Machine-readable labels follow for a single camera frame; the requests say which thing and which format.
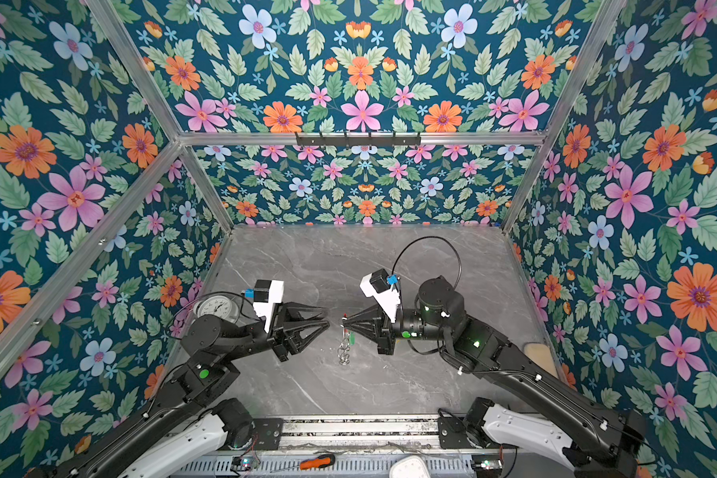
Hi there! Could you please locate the right small circuit board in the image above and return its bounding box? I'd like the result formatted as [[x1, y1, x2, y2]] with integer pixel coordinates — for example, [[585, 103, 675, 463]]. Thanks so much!
[[471, 455, 504, 478]]

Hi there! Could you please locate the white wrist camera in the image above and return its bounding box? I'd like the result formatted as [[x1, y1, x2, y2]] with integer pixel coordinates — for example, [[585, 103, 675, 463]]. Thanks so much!
[[244, 280, 284, 333], [360, 269, 402, 324]]

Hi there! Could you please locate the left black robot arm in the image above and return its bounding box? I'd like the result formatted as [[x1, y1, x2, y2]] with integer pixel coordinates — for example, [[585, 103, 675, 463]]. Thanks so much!
[[26, 302, 330, 477]]

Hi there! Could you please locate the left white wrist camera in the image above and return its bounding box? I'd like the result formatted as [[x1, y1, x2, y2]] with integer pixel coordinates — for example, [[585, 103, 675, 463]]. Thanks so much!
[[244, 280, 284, 333]]

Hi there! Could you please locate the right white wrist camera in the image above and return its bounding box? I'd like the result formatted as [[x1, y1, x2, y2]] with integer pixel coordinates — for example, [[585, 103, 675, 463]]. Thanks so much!
[[360, 269, 402, 324]]

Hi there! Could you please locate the small circuit board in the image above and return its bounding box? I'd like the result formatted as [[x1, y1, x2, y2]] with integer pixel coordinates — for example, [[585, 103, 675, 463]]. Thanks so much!
[[230, 456, 260, 473], [471, 455, 504, 478]]

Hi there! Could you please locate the white device front edge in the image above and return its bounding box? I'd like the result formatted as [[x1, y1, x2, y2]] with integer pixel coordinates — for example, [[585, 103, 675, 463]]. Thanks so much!
[[388, 456, 431, 478]]

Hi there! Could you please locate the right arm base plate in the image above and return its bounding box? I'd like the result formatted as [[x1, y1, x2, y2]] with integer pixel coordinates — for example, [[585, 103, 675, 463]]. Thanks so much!
[[437, 408, 487, 449]]

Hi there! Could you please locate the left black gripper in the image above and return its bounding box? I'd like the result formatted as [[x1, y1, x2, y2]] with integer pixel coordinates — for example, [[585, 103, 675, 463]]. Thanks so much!
[[220, 300, 330, 366]]

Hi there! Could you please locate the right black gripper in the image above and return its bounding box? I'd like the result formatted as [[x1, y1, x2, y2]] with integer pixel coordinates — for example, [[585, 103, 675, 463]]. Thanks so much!
[[345, 304, 454, 359]]

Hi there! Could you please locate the aluminium front rail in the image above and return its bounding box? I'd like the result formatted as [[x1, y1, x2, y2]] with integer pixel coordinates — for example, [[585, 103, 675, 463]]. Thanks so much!
[[154, 414, 605, 455]]

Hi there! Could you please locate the metal keyring disc red grip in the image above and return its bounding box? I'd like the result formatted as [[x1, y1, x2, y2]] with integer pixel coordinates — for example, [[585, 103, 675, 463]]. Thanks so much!
[[338, 315, 352, 366]]

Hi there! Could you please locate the orange handled screwdriver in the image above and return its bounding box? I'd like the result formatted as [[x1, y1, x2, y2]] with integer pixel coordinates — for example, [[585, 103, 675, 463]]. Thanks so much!
[[298, 453, 336, 471]]

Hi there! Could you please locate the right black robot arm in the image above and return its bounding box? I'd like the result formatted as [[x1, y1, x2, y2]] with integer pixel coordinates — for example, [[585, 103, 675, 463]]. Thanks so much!
[[343, 270, 645, 477]]

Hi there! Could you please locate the beige sponge block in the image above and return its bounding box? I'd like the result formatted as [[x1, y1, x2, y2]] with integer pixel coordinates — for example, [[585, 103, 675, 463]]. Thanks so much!
[[523, 343, 559, 378]]

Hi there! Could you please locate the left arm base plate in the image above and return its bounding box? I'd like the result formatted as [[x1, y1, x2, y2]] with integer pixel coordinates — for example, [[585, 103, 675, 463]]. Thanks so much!
[[229, 418, 285, 451]]

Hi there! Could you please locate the white alarm clock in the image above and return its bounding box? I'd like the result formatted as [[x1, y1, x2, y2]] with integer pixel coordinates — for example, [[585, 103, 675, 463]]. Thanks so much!
[[193, 295, 241, 323]]

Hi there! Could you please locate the left small circuit board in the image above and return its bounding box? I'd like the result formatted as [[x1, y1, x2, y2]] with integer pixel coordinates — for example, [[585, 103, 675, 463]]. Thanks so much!
[[230, 456, 260, 473]]

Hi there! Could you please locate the black wall hook rack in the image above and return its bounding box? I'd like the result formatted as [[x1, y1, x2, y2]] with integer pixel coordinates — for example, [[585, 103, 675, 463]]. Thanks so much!
[[295, 133, 422, 147]]

